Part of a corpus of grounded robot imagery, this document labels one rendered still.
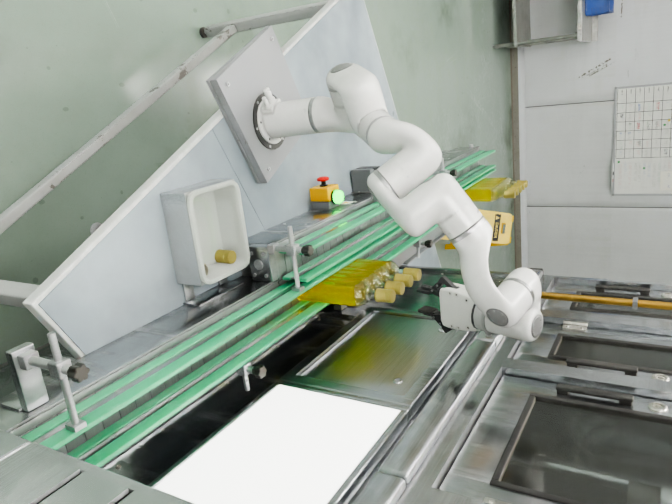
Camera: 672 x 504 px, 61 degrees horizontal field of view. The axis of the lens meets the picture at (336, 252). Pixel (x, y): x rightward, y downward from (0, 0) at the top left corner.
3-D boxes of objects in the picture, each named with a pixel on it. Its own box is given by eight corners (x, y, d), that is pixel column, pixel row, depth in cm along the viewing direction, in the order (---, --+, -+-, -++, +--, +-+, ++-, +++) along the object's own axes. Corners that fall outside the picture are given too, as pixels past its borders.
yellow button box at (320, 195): (310, 209, 183) (329, 209, 179) (307, 186, 181) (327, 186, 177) (321, 204, 189) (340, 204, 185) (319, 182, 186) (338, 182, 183)
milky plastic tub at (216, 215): (178, 285, 135) (205, 288, 131) (160, 192, 129) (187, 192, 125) (226, 262, 149) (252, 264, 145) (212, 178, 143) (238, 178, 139)
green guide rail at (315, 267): (282, 280, 149) (307, 282, 145) (281, 276, 149) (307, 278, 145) (480, 166, 291) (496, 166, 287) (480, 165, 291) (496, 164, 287)
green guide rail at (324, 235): (278, 253, 147) (303, 255, 143) (278, 249, 147) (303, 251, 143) (479, 152, 289) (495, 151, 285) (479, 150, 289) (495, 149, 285)
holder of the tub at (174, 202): (181, 304, 137) (205, 308, 133) (159, 193, 130) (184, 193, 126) (228, 281, 151) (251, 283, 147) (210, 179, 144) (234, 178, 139)
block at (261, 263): (250, 281, 149) (271, 283, 145) (244, 246, 146) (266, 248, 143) (258, 276, 152) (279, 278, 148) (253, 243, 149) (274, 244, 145)
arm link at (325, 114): (317, 143, 151) (371, 137, 143) (300, 97, 143) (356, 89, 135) (330, 124, 157) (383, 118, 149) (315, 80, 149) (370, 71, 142)
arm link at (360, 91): (369, 158, 132) (349, 94, 122) (337, 126, 151) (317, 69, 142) (406, 141, 132) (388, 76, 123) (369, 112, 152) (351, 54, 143)
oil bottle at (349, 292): (297, 300, 156) (365, 308, 145) (294, 281, 155) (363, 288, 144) (308, 293, 161) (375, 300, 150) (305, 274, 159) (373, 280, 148)
